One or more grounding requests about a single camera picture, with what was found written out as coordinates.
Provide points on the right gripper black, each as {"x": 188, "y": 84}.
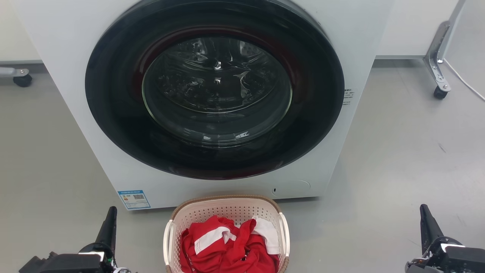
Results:
{"x": 454, "y": 259}

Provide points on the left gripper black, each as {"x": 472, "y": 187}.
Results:
{"x": 83, "y": 263}

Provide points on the cream perforated laundry basket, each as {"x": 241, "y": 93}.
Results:
{"x": 219, "y": 209}

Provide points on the blue energy label sticker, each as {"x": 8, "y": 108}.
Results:
{"x": 133, "y": 199}

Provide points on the red garment with white stripe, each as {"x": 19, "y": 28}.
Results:
{"x": 216, "y": 256}

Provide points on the black round washer door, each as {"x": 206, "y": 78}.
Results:
{"x": 113, "y": 117}

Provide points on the black caster wheel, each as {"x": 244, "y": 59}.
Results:
{"x": 440, "y": 93}
{"x": 22, "y": 80}

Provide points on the small printed text label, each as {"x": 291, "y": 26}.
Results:
{"x": 348, "y": 97}

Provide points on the white front-load washing machine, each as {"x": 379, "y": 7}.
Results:
{"x": 57, "y": 64}

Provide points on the white cabinet panel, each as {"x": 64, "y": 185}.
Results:
{"x": 409, "y": 26}
{"x": 15, "y": 34}

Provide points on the left black wrist camera box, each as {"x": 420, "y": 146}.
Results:
{"x": 36, "y": 264}

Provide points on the tall grey metal frame leg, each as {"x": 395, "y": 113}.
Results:
{"x": 435, "y": 57}

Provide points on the short grey metal frame foot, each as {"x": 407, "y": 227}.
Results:
{"x": 14, "y": 71}

